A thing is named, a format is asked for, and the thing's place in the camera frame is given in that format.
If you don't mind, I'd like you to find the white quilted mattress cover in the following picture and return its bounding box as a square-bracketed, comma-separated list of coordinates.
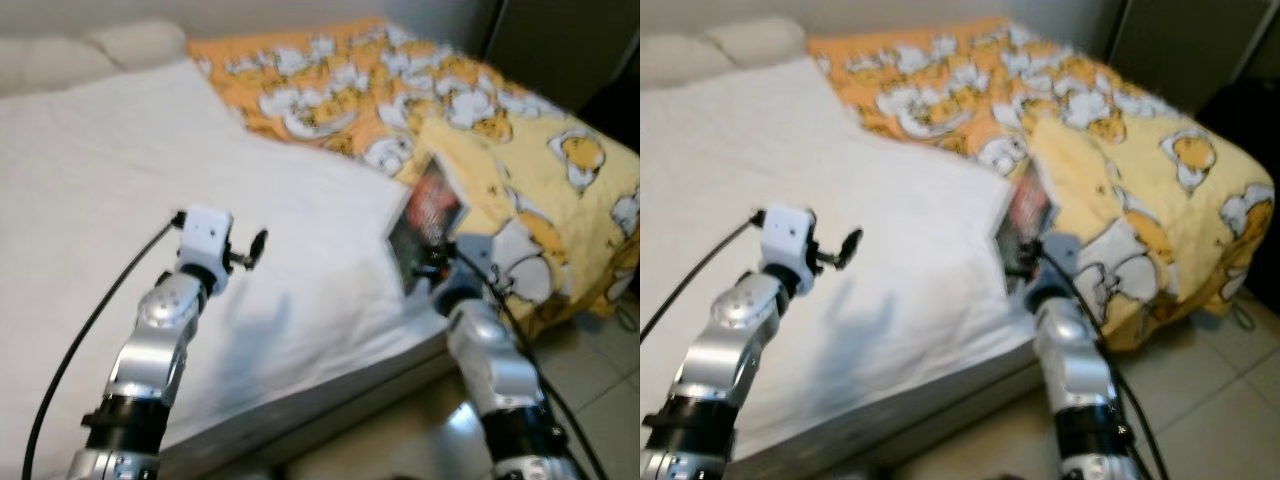
[0, 58, 451, 471]
[640, 55, 1041, 461]

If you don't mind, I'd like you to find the yellow orange cartoon blanket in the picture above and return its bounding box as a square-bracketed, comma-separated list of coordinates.
[188, 15, 641, 341]
[805, 15, 1276, 351]

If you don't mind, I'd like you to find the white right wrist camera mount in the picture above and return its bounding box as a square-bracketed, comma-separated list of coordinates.
[458, 235, 493, 276]
[1045, 235, 1081, 276]

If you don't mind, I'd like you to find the red black cover book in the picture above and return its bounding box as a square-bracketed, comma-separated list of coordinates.
[993, 160, 1059, 276]
[384, 153, 473, 298]

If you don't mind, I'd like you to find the grey patterned mattress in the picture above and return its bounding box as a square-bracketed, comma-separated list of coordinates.
[730, 355, 1041, 480]
[150, 335, 451, 480]

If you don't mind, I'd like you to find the beige bolster pillow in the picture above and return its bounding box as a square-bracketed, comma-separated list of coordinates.
[85, 18, 193, 71]
[0, 35, 121, 99]
[640, 35, 741, 96]
[708, 15, 809, 69]

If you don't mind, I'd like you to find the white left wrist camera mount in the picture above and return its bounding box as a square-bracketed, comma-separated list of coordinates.
[762, 205, 816, 276]
[180, 206, 234, 276]

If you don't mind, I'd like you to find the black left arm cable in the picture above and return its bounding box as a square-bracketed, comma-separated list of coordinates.
[20, 210, 189, 480]
[640, 208, 769, 343]

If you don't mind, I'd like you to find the dark grey wardrobe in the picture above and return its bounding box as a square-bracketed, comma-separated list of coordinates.
[485, 0, 641, 111]
[1105, 0, 1251, 86]

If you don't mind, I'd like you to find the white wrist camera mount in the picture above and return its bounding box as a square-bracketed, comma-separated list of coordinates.
[458, 235, 493, 276]
[1045, 235, 1081, 276]
[762, 205, 816, 276]
[180, 206, 234, 276]

